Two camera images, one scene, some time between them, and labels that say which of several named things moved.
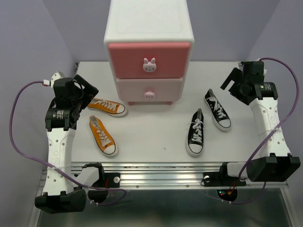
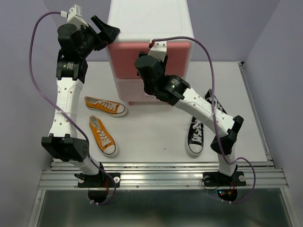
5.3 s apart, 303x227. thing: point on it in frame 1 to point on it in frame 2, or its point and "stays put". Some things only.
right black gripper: [236, 76] to [163, 63]
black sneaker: [195, 137] stays put
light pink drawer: [149, 90] stays put
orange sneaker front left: [102, 137] stays put
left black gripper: [89, 92] to [109, 35]
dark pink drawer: [157, 60] stays put
